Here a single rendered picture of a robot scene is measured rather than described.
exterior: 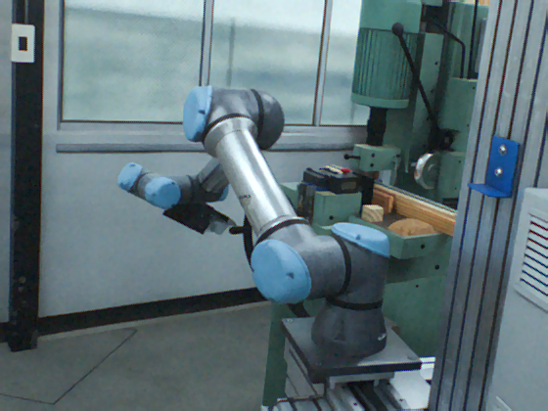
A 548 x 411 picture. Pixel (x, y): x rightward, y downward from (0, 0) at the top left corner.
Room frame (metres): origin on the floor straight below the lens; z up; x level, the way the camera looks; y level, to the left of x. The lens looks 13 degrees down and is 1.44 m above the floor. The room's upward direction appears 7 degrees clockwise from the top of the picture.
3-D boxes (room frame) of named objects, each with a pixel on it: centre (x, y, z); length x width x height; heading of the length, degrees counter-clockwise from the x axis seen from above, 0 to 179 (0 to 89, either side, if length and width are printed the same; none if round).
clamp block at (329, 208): (2.06, 0.07, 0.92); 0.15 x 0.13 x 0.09; 40
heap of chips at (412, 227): (1.94, -0.17, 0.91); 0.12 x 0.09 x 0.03; 130
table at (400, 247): (2.11, 0.01, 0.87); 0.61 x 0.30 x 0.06; 40
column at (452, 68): (2.41, -0.26, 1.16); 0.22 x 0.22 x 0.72; 40
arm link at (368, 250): (1.37, -0.02, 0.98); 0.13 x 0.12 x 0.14; 128
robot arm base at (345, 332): (1.37, -0.02, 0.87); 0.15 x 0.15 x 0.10
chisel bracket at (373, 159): (2.23, -0.06, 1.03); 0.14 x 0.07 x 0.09; 130
